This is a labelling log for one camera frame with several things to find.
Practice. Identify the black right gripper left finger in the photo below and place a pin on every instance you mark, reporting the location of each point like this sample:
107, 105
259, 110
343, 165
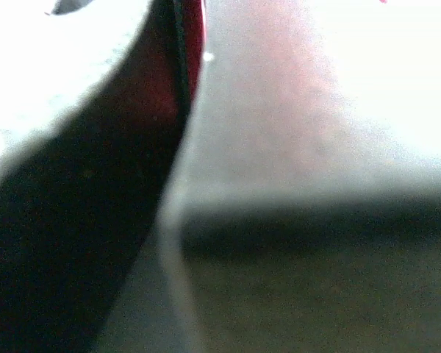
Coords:
94, 96

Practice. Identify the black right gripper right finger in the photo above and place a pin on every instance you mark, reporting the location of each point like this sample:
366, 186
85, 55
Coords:
303, 213

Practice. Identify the crimson t shirt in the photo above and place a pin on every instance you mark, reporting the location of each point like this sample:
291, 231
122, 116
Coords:
196, 44

